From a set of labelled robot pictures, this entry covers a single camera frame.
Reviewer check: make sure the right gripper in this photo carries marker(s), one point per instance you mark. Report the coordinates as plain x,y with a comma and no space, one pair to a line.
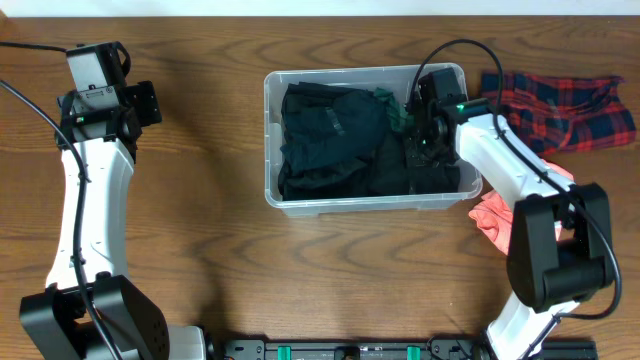
411,137

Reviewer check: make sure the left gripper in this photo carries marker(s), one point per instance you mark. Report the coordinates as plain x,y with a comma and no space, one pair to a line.
142,101

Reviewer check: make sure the dark green garment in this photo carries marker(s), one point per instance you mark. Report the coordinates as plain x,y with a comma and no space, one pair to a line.
400,120

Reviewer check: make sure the large black garment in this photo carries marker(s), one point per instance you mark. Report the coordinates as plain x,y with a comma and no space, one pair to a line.
344,179

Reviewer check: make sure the small black cloth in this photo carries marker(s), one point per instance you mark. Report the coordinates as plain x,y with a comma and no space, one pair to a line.
323,130

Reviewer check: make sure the coral pink garment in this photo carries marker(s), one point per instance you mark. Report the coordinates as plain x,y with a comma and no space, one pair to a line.
494,219

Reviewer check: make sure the red navy plaid shirt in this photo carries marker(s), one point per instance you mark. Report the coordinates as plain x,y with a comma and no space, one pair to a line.
557,114

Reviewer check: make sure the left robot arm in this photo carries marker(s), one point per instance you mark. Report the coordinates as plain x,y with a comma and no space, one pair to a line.
89,308

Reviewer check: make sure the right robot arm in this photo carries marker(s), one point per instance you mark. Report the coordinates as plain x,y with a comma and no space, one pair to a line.
560,250

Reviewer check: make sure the clear plastic storage bin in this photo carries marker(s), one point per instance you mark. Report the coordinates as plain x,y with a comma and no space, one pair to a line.
394,78

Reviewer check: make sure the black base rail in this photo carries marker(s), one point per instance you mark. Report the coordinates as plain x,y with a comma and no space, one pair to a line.
433,349

